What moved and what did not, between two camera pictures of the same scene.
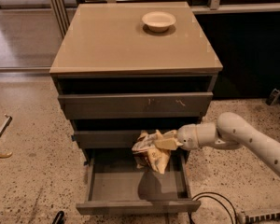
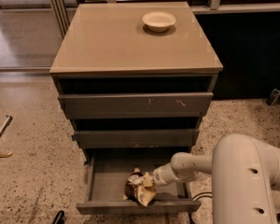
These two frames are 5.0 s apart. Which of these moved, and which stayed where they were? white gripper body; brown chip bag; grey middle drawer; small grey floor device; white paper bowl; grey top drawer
Moved: brown chip bag; white gripper body
Stayed: small grey floor device; white paper bowl; grey top drawer; grey middle drawer
